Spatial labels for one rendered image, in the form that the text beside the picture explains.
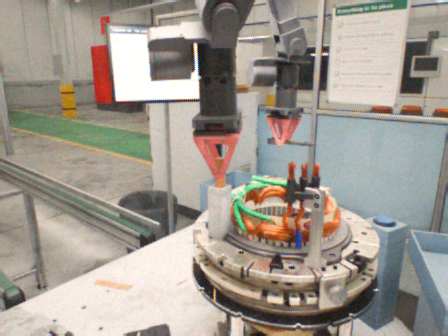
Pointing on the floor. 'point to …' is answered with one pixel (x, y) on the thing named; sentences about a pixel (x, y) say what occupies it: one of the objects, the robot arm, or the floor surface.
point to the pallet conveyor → (118, 228)
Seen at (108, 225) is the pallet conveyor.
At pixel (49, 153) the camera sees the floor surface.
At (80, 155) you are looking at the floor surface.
